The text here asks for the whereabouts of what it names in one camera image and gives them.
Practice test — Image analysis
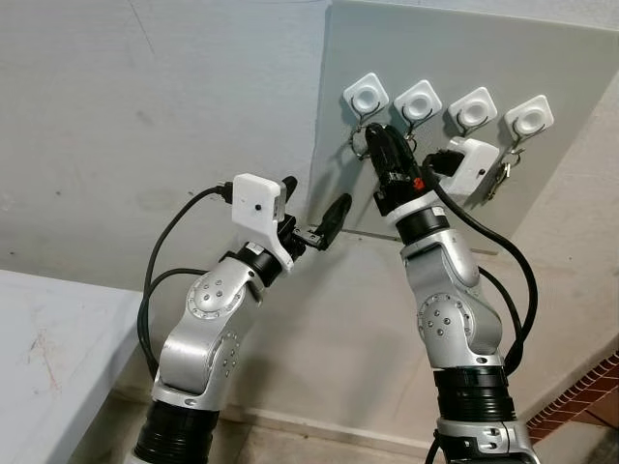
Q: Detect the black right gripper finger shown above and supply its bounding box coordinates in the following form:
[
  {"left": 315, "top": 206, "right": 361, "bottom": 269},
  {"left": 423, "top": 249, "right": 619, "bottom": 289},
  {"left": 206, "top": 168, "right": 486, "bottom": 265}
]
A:
[
  {"left": 383, "top": 125, "right": 420, "bottom": 178},
  {"left": 366, "top": 123, "right": 397, "bottom": 181}
]

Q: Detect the hanging silver key bunch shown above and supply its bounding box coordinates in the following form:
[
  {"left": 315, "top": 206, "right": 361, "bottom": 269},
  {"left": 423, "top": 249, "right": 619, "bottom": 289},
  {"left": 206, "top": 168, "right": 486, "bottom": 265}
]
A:
[{"left": 486, "top": 139, "right": 529, "bottom": 203}]

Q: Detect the white plastic folding table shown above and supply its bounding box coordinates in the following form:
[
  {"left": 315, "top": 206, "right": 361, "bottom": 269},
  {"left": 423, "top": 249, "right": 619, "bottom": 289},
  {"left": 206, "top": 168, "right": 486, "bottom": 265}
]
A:
[{"left": 0, "top": 268, "right": 147, "bottom": 464}]

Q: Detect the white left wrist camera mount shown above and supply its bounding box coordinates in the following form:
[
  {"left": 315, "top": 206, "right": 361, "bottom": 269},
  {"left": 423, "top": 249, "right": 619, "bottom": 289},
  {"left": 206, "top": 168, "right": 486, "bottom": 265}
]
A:
[{"left": 232, "top": 173, "right": 297, "bottom": 273}]

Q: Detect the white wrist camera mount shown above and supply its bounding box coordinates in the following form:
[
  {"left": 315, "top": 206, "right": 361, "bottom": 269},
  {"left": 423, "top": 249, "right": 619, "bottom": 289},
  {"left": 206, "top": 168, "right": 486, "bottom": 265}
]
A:
[
  {"left": 426, "top": 136, "right": 502, "bottom": 210},
  {"left": 232, "top": 173, "right": 297, "bottom": 273}
]

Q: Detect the white square wall hook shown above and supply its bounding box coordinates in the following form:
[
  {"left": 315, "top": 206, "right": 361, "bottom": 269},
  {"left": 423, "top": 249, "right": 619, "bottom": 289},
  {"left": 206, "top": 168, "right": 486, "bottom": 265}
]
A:
[
  {"left": 394, "top": 79, "right": 445, "bottom": 148},
  {"left": 446, "top": 86, "right": 499, "bottom": 138},
  {"left": 342, "top": 72, "right": 392, "bottom": 125},
  {"left": 503, "top": 94, "right": 556, "bottom": 146}
]

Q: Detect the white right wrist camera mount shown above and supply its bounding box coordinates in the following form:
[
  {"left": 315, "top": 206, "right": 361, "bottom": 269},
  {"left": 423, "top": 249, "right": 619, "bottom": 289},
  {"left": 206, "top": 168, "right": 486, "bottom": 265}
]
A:
[{"left": 426, "top": 136, "right": 502, "bottom": 210}]

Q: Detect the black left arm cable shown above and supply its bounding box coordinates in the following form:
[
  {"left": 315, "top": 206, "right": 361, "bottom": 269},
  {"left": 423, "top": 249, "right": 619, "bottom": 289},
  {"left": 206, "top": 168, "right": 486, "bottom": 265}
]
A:
[{"left": 135, "top": 183, "right": 239, "bottom": 380}]

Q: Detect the pale grey wall board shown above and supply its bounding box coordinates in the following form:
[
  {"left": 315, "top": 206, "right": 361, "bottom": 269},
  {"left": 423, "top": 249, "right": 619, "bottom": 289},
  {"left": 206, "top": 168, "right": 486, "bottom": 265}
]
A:
[{"left": 307, "top": 0, "right": 619, "bottom": 256}]

